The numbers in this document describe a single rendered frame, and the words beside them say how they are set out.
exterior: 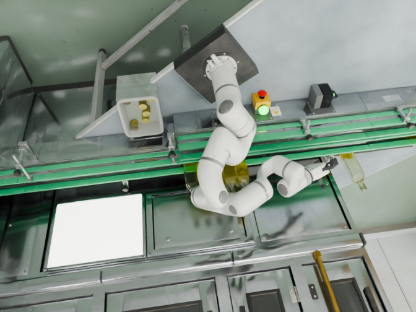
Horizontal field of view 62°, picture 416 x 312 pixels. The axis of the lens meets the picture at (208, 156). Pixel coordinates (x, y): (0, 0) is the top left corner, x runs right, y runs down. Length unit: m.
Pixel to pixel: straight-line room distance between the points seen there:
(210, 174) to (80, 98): 1.39
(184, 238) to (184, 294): 0.23
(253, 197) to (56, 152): 0.97
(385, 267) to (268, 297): 3.75
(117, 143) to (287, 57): 0.86
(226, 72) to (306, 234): 0.80
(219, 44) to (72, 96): 1.25
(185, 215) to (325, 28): 1.00
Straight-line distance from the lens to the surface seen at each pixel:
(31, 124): 2.29
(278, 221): 1.67
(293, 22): 1.49
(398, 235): 5.49
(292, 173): 1.33
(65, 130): 2.17
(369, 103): 1.83
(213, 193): 1.10
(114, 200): 1.74
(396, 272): 5.22
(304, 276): 1.57
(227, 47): 1.40
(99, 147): 1.72
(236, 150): 1.20
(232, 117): 1.20
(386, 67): 1.84
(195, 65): 1.42
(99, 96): 2.00
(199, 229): 1.59
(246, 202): 1.20
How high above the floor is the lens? 1.96
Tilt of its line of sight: 39 degrees down
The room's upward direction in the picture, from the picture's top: 170 degrees clockwise
